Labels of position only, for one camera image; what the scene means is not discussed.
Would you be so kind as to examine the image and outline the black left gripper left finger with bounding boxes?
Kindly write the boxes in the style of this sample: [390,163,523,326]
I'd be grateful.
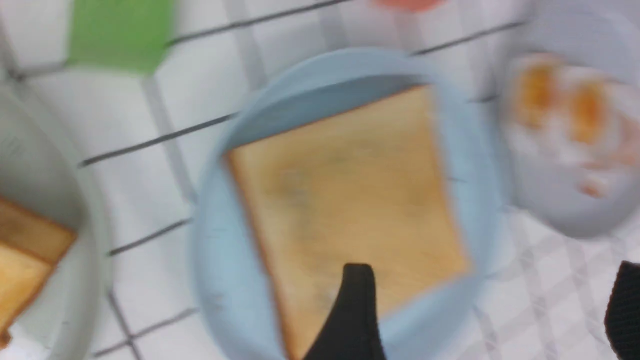
[304,263,386,360]

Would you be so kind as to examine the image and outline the orange-red cube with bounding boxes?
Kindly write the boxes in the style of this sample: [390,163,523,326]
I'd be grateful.
[375,0,445,13]

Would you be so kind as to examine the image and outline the toast slice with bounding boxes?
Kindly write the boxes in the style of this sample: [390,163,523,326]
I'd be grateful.
[0,198,78,265]
[0,243,53,350]
[225,85,473,360]

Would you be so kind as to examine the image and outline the white checkered tablecloth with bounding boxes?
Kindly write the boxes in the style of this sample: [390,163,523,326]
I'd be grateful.
[1,0,639,360]

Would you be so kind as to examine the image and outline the light blue plate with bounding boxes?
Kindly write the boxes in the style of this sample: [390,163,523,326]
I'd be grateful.
[188,47,505,360]

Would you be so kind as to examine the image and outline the fried egg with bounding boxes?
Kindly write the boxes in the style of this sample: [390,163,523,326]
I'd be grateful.
[562,66,639,199]
[504,52,563,155]

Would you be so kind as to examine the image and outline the left fried egg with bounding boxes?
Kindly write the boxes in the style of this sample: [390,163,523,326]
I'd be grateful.
[504,52,563,155]

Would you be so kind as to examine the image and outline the grey plate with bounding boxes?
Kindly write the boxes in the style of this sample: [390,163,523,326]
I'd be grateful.
[499,0,639,239]

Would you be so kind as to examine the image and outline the right fried egg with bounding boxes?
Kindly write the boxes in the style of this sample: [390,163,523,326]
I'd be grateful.
[562,66,639,199]

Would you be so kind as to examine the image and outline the green cube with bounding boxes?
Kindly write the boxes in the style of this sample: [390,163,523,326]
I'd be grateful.
[67,0,176,75]

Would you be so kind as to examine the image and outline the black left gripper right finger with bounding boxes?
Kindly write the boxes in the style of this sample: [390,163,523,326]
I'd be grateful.
[604,260,640,360]

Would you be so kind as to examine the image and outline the pale green plate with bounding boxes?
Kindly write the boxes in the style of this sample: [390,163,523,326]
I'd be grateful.
[1,84,112,360]

